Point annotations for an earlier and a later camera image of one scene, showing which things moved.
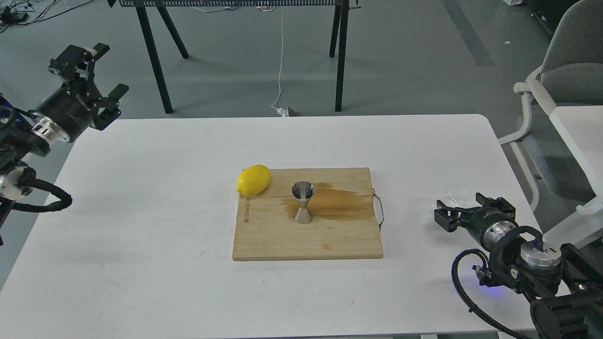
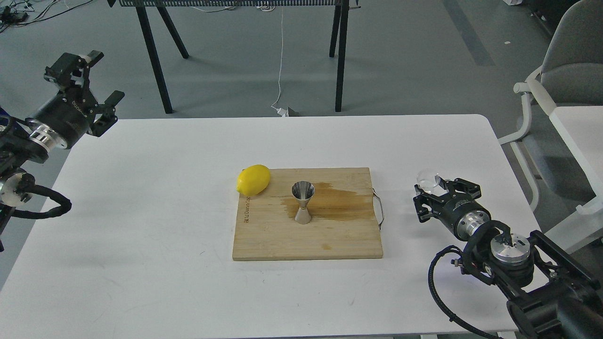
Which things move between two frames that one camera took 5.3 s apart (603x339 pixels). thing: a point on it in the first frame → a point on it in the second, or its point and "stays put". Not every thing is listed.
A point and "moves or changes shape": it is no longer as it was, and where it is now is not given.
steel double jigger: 303,190 stays put
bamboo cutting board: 342,210 stays put
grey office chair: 571,74 stays put
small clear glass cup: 455,196 moves or changes shape
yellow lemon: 253,180 stays put
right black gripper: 488,225 → 463,215
